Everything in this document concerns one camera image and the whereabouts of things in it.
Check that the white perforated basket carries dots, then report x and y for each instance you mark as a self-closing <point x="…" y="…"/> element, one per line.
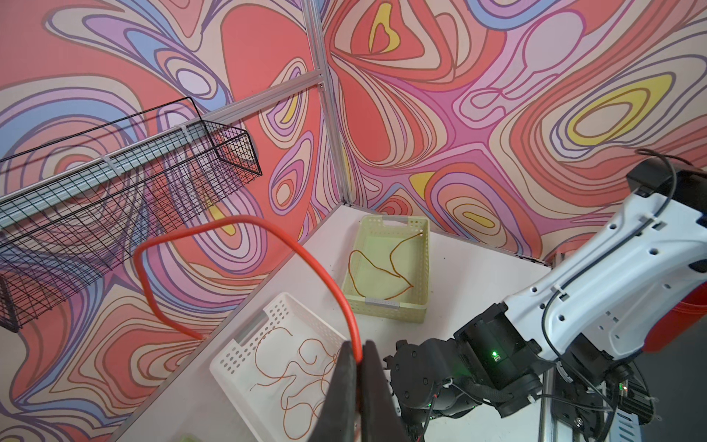
<point x="277" y="369"/>

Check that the red bucket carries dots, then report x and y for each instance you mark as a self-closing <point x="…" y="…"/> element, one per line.
<point x="677" y="321"/>

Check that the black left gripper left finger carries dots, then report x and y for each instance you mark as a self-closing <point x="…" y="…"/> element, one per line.
<point x="338" y="414"/>

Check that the large green perforated basket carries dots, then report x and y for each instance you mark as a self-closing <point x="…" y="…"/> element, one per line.
<point x="388" y="270"/>

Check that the black wire basket back wall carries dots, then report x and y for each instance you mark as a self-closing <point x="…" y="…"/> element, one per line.
<point x="76" y="207"/>

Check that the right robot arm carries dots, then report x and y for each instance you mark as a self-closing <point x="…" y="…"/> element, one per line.
<point x="588" y="318"/>

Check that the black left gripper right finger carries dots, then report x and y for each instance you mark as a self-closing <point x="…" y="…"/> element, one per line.
<point x="378" y="416"/>

